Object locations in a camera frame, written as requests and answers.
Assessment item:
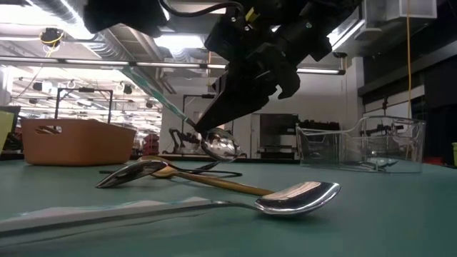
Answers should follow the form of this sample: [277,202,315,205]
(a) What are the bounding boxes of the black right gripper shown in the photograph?
[195,19,333,135]

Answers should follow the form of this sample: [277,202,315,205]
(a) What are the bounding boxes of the silver spoon teal-white handle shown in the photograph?
[0,181,342,247]
[119,65,242,163]

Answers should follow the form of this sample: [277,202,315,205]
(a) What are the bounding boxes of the gold spoon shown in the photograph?
[138,155,276,198]

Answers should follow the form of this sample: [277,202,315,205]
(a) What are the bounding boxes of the orange plastic bin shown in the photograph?
[20,118,138,167]

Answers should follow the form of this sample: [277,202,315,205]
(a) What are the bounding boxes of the yellow plastic bin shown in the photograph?
[0,106,18,155]

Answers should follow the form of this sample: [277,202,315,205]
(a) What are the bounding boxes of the long ceiling light bar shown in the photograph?
[0,55,346,76]

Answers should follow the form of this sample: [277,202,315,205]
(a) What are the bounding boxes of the clear plastic bin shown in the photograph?
[295,114,427,175]

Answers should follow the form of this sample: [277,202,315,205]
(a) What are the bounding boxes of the green table mat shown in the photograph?
[0,158,457,257]

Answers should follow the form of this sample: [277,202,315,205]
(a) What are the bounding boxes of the white ceiling box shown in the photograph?
[363,0,438,22]

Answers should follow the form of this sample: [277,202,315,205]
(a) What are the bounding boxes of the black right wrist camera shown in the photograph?
[204,14,251,54]

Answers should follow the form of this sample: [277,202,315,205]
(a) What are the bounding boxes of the black table frame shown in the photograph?
[130,153,301,165]

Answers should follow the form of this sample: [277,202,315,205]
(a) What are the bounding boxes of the hanging yellow cable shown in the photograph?
[406,0,413,121]

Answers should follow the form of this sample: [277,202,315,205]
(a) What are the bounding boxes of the black ceiling camera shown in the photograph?
[38,26,66,58]

